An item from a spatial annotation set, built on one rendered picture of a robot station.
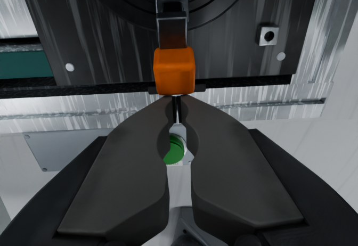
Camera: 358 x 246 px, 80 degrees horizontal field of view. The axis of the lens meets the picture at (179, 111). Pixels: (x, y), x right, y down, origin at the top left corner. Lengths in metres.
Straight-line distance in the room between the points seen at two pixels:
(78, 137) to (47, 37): 0.12
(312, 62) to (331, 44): 0.02
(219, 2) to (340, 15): 0.12
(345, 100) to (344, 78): 0.04
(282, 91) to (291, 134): 0.20
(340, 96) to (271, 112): 0.19
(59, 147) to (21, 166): 0.23
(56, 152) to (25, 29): 0.15
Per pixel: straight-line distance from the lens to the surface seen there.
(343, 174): 0.59
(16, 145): 0.50
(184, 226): 0.53
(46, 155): 0.33
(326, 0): 0.25
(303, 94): 0.28
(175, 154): 0.27
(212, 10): 0.18
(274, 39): 0.21
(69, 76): 0.24
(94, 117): 0.27
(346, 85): 0.44
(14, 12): 0.30
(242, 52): 0.22
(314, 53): 0.26
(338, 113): 0.46
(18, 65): 0.29
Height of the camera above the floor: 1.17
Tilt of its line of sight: 58 degrees down
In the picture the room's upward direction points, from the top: 177 degrees clockwise
